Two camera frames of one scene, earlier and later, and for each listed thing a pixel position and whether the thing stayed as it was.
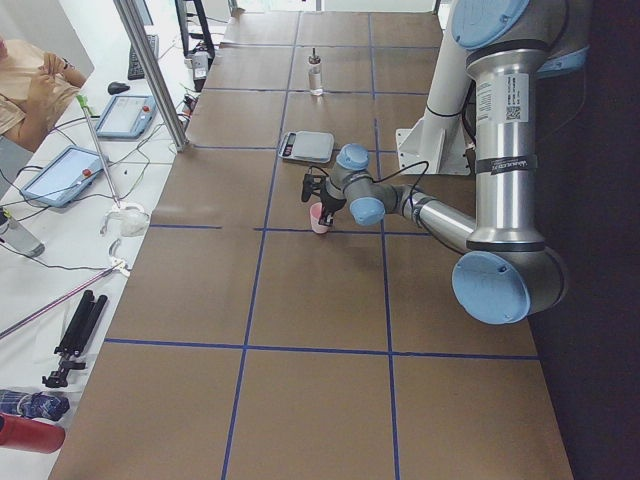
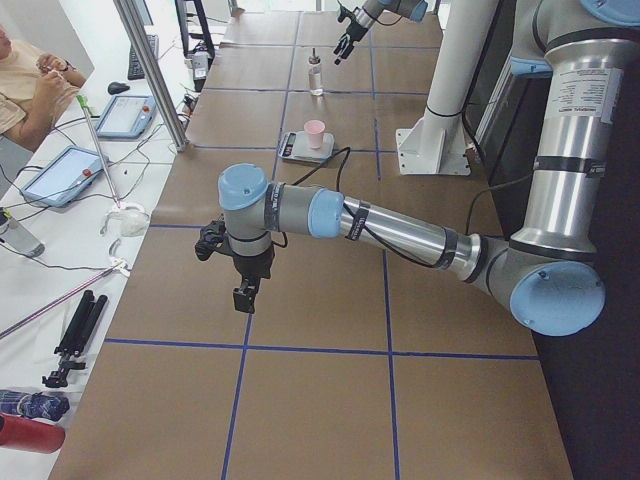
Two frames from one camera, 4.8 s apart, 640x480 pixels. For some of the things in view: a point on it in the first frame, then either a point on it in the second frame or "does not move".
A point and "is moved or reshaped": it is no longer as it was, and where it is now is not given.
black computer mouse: x=117 y=87 does not move
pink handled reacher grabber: x=118 y=266 does not move
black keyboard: x=135 y=71 does not move
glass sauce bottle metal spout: x=314 y=74 does not move
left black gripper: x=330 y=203 → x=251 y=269
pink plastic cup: x=316 y=210 is moved or reshaped
